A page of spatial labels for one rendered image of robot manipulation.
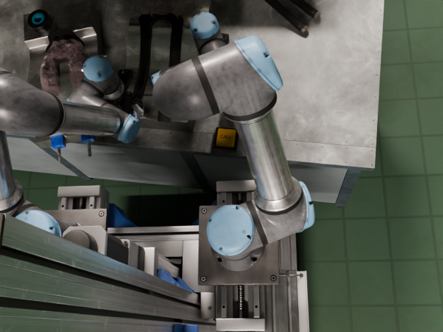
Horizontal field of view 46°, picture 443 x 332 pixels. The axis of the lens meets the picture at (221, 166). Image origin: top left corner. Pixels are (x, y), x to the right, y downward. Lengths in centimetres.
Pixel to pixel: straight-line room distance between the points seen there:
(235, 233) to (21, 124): 53
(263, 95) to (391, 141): 173
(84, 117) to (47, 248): 68
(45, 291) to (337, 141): 134
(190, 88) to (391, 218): 176
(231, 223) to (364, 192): 142
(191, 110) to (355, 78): 100
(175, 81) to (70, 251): 44
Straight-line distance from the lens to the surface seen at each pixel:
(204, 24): 141
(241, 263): 138
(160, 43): 187
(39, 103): 111
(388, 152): 265
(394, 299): 251
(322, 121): 181
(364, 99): 185
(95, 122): 128
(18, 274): 54
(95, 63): 148
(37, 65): 203
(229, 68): 96
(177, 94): 97
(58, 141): 188
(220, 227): 123
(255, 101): 99
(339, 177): 207
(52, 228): 137
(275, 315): 151
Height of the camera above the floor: 246
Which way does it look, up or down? 71 degrees down
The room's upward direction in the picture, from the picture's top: 22 degrees counter-clockwise
